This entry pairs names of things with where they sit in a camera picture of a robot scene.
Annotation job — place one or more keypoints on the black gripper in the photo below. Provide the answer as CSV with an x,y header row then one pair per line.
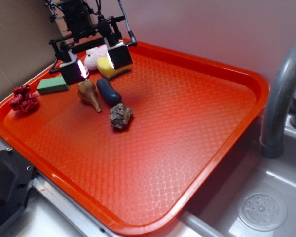
x,y
71,67

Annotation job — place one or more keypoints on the dark grey plastic pickle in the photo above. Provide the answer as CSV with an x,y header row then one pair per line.
x,y
109,94

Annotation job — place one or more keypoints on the pink plush toy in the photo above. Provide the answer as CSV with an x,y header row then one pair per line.
x,y
92,55

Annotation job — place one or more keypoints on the yellow sponge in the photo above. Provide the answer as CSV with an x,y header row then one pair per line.
x,y
108,71

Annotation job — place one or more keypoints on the tan spiral seashell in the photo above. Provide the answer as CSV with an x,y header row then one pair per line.
x,y
87,93

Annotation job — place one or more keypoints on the green rectangular block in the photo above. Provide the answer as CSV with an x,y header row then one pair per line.
x,y
52,85

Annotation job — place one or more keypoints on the grey brown rock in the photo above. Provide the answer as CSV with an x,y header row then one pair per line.
x,y
120,116

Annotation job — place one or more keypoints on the brown cardboard panel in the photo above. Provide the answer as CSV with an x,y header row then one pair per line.
x,y
25,32

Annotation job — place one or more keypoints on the red fabric scrunchie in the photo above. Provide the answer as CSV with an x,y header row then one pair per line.
x,y
23,99

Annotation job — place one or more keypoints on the orange plastic tray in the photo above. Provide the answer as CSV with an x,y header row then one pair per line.
x,y
188,113

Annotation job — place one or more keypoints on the grey plastic faucet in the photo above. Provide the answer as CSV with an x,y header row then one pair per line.
x,y
282,98

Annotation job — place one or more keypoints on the grey toy sink basin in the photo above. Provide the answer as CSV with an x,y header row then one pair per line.
x,y
212,212

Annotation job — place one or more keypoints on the round sink drain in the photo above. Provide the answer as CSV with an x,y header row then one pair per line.
x,y
262,210

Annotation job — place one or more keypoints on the black metal bracket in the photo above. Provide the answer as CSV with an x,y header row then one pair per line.
x,y
16,178

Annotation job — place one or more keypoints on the aluminium frame rail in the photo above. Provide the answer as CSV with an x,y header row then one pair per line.
x,y
51,213

